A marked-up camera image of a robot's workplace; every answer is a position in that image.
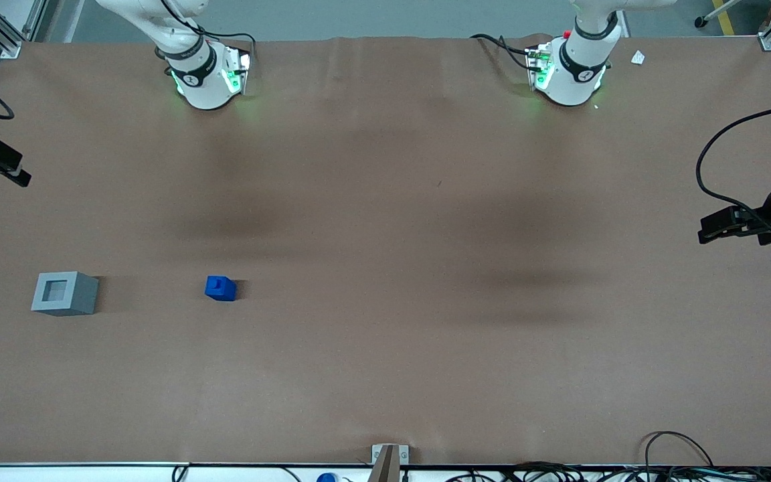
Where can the blue plastic part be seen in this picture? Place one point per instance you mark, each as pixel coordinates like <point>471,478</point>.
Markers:
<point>219,289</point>

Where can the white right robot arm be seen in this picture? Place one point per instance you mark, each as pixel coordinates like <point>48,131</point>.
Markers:
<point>206,77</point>

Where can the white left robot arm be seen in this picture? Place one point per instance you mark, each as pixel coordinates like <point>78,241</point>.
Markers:
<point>571,73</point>

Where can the gray square base block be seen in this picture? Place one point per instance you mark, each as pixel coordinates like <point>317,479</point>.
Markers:
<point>64,294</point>

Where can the white paper scrap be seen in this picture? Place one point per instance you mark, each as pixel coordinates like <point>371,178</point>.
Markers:
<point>638,57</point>

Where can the brown table cover sheet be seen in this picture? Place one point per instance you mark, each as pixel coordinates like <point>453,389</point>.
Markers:
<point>385,301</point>

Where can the blue round cap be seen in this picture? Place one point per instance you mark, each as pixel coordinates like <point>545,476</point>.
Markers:
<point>326,478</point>

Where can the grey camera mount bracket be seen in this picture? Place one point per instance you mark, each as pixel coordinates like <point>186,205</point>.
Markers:
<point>389,462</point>

